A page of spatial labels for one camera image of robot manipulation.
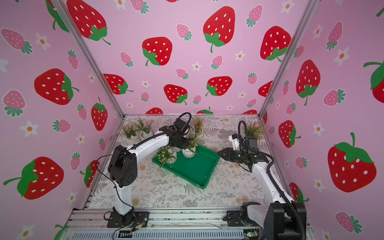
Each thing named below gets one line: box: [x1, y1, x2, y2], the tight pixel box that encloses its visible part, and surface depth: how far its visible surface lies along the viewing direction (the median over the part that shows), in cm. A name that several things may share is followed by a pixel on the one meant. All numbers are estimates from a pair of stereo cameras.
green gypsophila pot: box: [182, 129, 202, 158], surface depth 90 cm
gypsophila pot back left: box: [134, 117, 153, 141], surface depth 103 cm
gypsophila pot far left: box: [120, 124, 139, 143], surface depth 100 cm
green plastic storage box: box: [152, 145, 221, 189], surface depth 93 cm
